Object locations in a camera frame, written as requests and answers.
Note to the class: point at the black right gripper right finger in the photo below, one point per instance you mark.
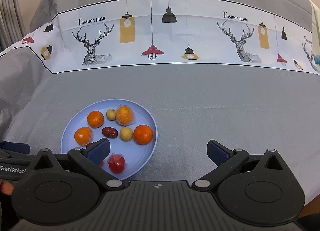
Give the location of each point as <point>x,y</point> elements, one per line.
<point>237,170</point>

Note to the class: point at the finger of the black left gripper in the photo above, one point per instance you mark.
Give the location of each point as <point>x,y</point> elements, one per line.
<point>15,147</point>
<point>13,167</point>

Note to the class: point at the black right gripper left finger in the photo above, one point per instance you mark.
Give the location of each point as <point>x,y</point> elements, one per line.
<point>77,170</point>

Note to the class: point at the orange tangerine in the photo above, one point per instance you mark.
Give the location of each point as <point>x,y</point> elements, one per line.
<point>83,136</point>
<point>95,119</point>
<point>143,134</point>

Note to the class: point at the red cherry tomato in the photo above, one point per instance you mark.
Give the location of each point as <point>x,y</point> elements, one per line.
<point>116,163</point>

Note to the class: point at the small yellow fruit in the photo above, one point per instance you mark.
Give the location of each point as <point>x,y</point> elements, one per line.
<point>111,114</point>
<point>126,134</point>

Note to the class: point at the orange fruit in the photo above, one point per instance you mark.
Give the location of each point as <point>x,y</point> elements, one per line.
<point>125,115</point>

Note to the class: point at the person's left hand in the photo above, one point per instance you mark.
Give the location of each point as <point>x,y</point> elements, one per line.
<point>6,187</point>

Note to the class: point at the light blue plate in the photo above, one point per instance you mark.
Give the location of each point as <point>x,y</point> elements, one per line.
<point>135,155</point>

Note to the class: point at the grey curtain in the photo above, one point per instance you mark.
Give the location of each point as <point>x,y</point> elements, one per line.
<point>12,27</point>

